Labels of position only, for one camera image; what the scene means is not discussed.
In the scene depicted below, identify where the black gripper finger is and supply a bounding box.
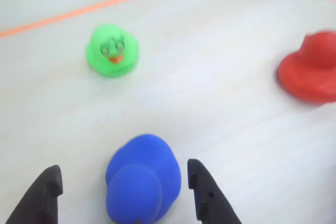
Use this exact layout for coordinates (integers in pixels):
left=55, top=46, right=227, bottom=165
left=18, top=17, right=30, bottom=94
left=187, top=158, right=243, bottom=224
left=5, top=164, right=64, bottom=224

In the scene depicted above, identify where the blue rubber duck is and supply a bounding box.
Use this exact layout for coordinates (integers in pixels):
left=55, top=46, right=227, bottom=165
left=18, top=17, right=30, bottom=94
left=104, top=133, right=182, bottom=224

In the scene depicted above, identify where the red rubber duck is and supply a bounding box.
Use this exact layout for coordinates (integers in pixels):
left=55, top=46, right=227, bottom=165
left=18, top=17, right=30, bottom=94
left=277, top=30, right=336, bottom=106

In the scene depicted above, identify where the green rubber duck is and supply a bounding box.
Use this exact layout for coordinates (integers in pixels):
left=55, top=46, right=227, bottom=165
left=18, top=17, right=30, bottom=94
left=85, top=23, right=140, bottom=79

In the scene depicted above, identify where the orange tape strip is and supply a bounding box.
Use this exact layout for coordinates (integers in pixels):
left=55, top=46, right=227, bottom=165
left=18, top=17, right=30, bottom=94
left=0, top=0, right=217, bottom=39

